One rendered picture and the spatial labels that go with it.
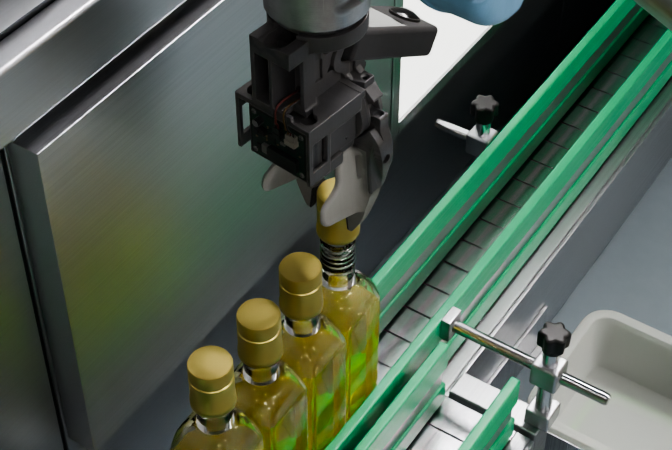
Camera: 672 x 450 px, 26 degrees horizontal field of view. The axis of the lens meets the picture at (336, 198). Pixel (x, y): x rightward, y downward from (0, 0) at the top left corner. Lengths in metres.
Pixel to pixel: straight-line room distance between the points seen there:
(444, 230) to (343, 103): 0.49
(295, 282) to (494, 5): 0.34
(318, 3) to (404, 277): 0.54
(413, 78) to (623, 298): 0.38
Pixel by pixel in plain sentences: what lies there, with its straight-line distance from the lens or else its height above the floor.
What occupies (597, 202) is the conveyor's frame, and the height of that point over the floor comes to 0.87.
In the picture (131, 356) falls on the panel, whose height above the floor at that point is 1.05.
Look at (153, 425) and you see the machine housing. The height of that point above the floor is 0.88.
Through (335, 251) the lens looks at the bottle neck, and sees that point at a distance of 1.17.
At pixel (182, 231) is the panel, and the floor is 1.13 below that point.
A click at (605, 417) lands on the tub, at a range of 1.56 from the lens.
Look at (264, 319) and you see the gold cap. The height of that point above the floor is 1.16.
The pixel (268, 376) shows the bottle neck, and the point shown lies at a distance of 1.14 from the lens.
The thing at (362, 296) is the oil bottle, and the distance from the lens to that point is 1.22.
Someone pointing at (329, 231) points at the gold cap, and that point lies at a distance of 1.16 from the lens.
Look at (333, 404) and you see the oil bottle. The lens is 1.24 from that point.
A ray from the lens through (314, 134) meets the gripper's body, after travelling 1.01.
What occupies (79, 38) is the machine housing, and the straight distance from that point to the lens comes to 1.01.
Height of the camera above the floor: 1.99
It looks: 44 degrees down
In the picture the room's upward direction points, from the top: straight up
